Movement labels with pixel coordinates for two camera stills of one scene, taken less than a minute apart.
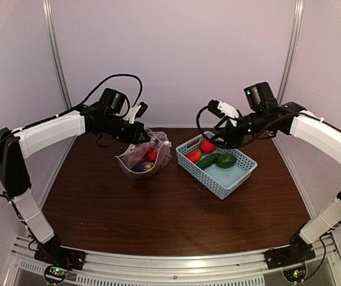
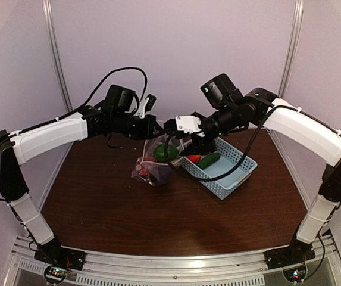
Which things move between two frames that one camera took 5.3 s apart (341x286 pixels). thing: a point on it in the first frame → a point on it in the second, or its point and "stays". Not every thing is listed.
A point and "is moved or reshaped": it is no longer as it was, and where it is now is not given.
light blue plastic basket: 219,181 stays
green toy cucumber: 207,160 stays
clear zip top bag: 143,160 is moved or reshaped
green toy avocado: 226,160 → 172,151
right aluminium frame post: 291,50 stays
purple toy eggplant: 141,166 → 162,174
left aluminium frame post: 47,8 stays
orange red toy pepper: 194,155 stays
